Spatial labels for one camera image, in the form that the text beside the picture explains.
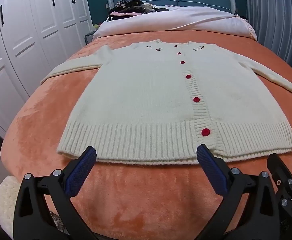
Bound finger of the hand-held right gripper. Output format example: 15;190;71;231
267;152;292;230

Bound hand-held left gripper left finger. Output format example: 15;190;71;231
13;146;104;240

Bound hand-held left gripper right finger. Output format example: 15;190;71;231
197;144;287;240

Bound cream knit cardigan red buttons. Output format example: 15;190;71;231
40;39;292;165

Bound pile of dark clothes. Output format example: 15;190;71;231
107;0;170;22

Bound orange plush blanket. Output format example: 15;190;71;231
1;29;292;240

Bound dark bedside table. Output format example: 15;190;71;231
84;32;95;46

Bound white panelled wardrobe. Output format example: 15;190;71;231
0;0;94;132

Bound blue-grey curtain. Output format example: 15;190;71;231
244;0;292;79

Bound white duvet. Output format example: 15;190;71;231
93;5;258;42

